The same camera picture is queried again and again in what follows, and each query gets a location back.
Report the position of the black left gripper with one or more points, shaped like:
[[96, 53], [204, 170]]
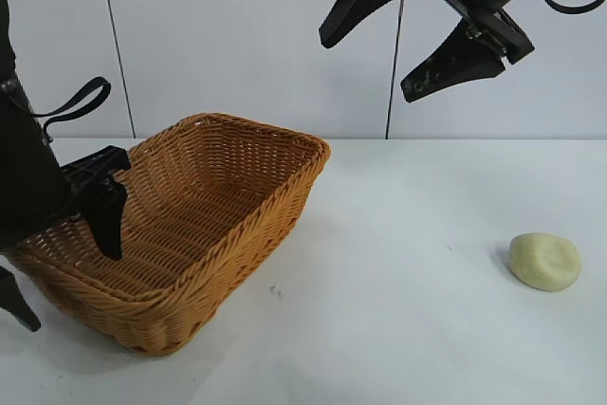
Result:
[[28, 187]]

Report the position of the brown woven wicker basket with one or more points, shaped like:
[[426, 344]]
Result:
[[199, 215]]

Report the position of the pale yellow egg yolk pastry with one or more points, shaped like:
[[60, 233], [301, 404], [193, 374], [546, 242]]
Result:
[[545, 263]]

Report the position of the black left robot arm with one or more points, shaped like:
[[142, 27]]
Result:
[[5, 40]]

